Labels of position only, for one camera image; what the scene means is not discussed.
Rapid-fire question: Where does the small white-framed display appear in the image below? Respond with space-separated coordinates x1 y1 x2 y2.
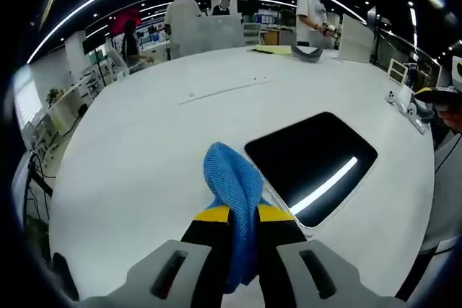
388 58 409 85

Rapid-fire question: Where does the yellow paper sheet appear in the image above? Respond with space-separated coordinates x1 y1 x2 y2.
247 44 292 57

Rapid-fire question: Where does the grey mesh office chair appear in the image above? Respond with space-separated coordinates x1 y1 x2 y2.
242 22 263 48

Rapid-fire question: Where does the potted plant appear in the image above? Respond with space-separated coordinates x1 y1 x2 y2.
45 87 61 107

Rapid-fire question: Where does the translucent partition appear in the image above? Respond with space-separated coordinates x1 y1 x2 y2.
169 15 243 60

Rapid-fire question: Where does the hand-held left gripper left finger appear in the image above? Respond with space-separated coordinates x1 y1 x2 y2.
74 206 232 308

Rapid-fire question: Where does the white standing panel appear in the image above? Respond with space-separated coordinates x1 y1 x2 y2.
337 13 375 63

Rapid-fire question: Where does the person's white clothing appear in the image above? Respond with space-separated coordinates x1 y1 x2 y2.
420 131 462 255

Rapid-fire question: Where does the person's right hand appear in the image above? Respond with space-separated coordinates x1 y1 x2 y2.
436 103 462 134

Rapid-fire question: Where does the black floor cable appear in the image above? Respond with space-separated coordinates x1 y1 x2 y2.
21 152 55 222

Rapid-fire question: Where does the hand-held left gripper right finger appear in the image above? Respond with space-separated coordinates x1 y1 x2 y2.
256 203 411 308

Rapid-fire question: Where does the blue cleaning cloth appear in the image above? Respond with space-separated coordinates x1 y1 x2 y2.
202 141 271 294

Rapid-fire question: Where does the grey curved headset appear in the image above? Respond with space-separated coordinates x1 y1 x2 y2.
290 45 325 64

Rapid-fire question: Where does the red wall screen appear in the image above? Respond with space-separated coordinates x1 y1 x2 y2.
109 8 141 35

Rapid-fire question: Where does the black monitor stand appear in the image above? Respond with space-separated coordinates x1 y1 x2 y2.
367 5 393 67

